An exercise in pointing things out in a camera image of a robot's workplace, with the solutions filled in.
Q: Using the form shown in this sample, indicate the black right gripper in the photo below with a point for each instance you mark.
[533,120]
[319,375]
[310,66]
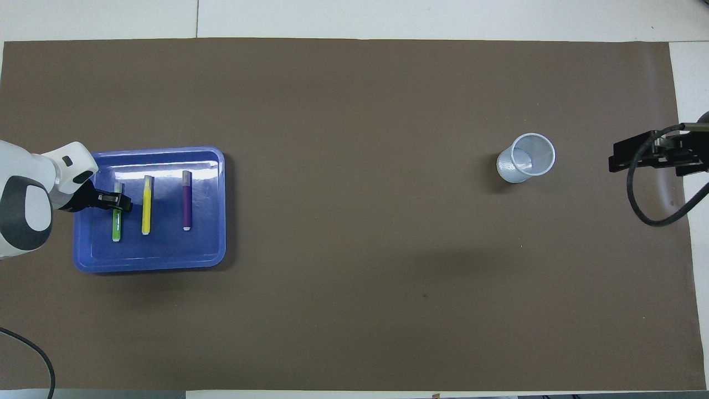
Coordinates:
[678,152]

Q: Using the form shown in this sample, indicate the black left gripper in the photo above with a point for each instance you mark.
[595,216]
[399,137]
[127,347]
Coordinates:
[80,200]

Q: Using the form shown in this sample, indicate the green marker pen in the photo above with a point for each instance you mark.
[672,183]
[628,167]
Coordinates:
[117,227]

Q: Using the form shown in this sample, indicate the yellow marker pen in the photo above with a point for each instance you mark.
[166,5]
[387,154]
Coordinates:
[146,210]

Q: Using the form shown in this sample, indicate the purple marker pen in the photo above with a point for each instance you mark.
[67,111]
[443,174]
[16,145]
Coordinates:
[187,205]

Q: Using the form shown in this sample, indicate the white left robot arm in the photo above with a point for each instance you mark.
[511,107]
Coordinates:
[27,166]

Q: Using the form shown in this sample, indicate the blue plastic tray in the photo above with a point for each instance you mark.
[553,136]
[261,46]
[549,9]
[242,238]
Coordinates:
[166,249]

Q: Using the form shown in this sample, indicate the translucent plastic pen cup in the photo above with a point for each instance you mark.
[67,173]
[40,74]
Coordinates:
[512,169]

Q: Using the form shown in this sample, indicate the brown table mat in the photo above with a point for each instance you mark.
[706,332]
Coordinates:
[354,221]

